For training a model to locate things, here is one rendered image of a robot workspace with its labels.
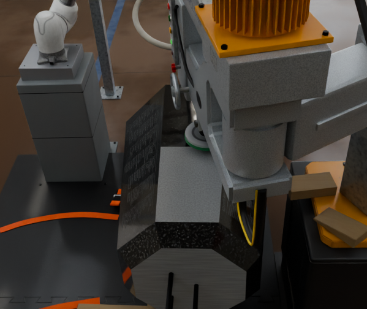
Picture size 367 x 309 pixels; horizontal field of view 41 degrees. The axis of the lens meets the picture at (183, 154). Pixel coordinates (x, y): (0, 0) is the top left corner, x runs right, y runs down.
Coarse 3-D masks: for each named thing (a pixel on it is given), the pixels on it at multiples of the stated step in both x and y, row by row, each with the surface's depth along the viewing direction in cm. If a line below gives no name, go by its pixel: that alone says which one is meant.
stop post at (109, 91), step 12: (96, 0) 376; (96, 12) 382; (96, 24) 388; (96, 36) 395; (108, 48) 409; (108, 60) 409; (108, 72) 416; (108, 84) 423; (108, 96) 428; (120, 96) 427
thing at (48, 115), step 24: (96, 72) 332; (24, 96) 301; (48, 96) 300; (72, 96) 300; (96, 96) 331; (48, 120) 312; (72, 120) 311; (96, 120) 330; (48, 144) 324; (72, 144) 323; (96, 144) 329; (48, 168) 338; (72, 168) 337; (96, 168) 336
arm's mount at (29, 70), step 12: (36, 48) 313; (72, 48) 312; (24, 60) 302; (36, 60) 301; (72, 60) 300; (24, 72) 296; (36, 72) 296; (48, 72) 295; (60, 72) 295; (72, 72) 295
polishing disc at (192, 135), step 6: (192, 126) 233; (186, 132) 230; (192, 132) 230; (198, 132) 229; (186, 138) 228; (192, 138) 226; (198, 138) 226; (204, 138) 226; (192, 144) 225; (198, 144) 223; (204, 144) 222
